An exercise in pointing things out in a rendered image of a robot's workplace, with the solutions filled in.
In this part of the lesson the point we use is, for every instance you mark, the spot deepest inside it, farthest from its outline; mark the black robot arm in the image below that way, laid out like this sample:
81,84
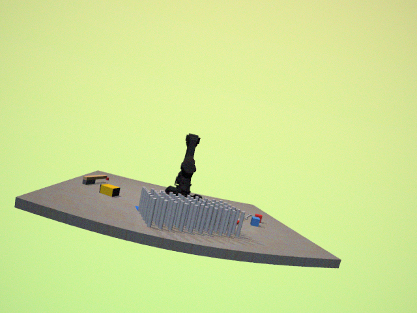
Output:
188,165

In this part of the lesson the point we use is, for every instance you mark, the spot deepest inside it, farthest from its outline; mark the blue cube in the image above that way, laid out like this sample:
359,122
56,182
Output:
255,221

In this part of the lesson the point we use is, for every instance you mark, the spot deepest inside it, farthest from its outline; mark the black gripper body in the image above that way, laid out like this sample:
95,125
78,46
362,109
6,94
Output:
184,189

